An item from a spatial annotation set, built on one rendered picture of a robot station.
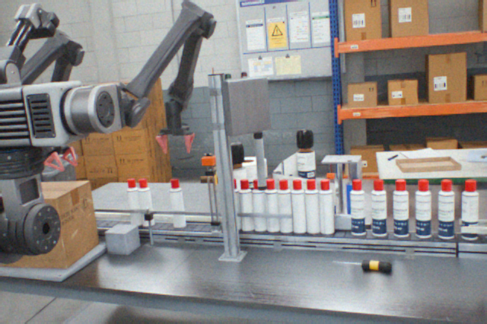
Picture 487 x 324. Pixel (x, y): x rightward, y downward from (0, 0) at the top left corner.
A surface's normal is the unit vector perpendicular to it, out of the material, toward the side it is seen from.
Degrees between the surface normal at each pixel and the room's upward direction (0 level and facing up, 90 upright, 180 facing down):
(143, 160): 90
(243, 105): 90
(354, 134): 90
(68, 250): 90
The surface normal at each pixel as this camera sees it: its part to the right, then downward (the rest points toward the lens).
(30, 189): 0.97, -0.04
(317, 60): -0.23, 0.22
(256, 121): 0.58, 0.12
